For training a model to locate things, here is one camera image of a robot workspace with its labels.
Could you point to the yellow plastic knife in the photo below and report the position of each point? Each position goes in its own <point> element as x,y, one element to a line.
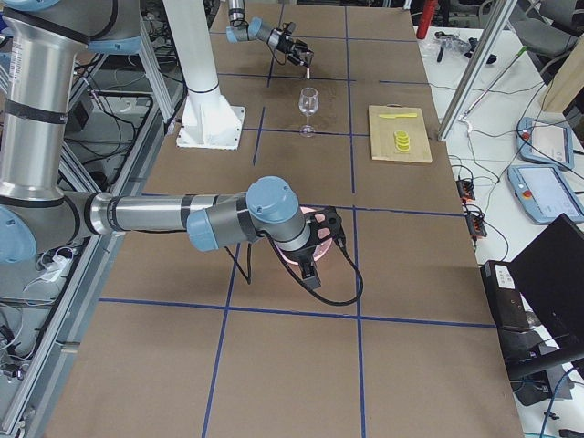
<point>393,116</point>

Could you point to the black computer box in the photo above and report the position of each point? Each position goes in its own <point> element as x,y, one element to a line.
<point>536,301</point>

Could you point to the white camera pillar base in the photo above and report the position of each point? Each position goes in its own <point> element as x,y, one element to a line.
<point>208,120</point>

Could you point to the teach pendant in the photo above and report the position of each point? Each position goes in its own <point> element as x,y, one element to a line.
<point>541,141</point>
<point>544,193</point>

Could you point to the red fire extinguisher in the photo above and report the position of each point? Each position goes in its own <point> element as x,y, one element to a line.
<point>426,18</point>

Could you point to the clear wine glass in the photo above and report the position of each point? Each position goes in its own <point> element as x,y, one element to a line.
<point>308,105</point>

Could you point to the aluminium frame post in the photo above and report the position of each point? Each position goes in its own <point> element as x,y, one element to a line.
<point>495,25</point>

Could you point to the lemon slices stack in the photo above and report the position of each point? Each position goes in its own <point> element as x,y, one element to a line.
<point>402,141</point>

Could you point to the pink bowl of ice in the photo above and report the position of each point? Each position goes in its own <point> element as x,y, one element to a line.
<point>322,225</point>

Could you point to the bamboo cutting board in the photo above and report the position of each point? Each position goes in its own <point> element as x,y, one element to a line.
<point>382,146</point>

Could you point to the lower teach pendant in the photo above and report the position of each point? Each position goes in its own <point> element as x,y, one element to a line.
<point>544,193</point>

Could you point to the upper teach pendant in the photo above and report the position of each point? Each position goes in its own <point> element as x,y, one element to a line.
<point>541,141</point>

